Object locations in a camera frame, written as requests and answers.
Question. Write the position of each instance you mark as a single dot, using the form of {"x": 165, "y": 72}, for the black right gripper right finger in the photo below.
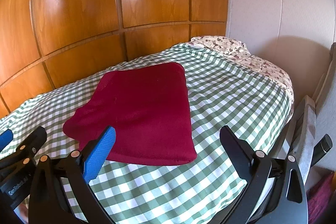
{"x": 274, "y": 192}

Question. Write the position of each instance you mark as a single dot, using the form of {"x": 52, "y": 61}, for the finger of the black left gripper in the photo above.
{"x": 6, "y": 137}

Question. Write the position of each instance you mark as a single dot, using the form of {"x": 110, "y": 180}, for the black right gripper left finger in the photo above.
{"x": 48, "y": 202}

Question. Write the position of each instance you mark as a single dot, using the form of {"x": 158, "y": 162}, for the purple cloth on floor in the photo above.
{"x": 319, "y": 196}

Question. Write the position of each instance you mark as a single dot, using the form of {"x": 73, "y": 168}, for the green white checked bedspread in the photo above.
{"x": 220, "y": 93}

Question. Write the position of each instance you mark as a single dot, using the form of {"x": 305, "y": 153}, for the wooden panelled wardrobe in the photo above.
{"x": 46, "y": 44}

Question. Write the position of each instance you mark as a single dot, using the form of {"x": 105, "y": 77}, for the floral patterned pillow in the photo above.
{"x": 237, "y": 52}

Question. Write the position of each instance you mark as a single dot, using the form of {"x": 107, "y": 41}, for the black cylindrical handle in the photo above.
{"x": 321, "y": 149}

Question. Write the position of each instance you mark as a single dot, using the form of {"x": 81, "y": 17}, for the grey bed frame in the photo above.
{"x": 311, "y": 121}

